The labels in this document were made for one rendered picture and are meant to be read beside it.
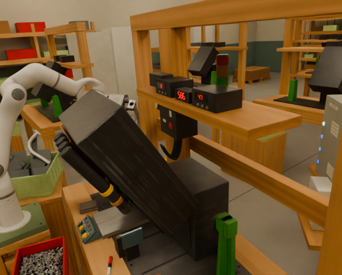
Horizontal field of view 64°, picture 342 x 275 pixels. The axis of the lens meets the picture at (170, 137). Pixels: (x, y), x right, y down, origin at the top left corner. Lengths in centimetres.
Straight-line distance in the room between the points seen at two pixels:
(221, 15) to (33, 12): 742
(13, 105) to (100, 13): 744
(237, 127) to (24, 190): 167
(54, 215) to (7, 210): 53
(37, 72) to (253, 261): 139
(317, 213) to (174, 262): 62
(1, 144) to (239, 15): 125
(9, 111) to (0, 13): 669
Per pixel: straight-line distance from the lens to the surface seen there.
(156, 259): 133
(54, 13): 843
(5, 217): 177
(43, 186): 216
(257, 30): 1322
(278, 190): 116
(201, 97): 109
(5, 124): 161
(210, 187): 114
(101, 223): 119
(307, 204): 110
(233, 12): 106
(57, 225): 226
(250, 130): 88
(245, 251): 140
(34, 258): 153
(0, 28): 763
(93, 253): 142
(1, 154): 161
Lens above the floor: 183
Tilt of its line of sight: 21 degrees down
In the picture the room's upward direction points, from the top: 3 degrees counter-clockwise
